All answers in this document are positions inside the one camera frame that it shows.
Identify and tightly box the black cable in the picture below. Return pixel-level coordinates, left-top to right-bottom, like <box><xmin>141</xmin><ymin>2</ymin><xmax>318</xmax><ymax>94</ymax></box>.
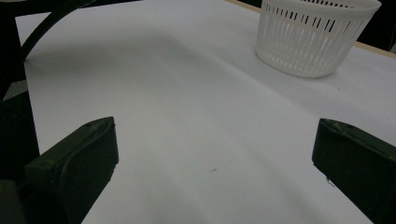
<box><xmin>20</xmin><ymin>0</ymin><xmax>97</xmax><ymax>62</ymax></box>

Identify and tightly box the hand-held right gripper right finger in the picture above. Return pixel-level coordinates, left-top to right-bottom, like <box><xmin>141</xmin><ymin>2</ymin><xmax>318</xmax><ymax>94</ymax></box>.
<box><xmin>311</xmin><ymin>118</ymin><xmax>396</xmax><ymax>224</ymax></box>

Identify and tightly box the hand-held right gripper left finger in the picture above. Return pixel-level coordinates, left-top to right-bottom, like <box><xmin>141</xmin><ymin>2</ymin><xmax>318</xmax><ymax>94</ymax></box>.
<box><xmin>23</xmin><ymin>116</ymin><xmax>120</xmax><ymax>224</ymax></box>

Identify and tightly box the white slotted plastic basket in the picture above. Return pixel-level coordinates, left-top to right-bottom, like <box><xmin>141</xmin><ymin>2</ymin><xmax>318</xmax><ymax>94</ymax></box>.
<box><xmin>255</xmin><ymin>0</ymin><xmax>383</xmax><ymax>78</ymax></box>

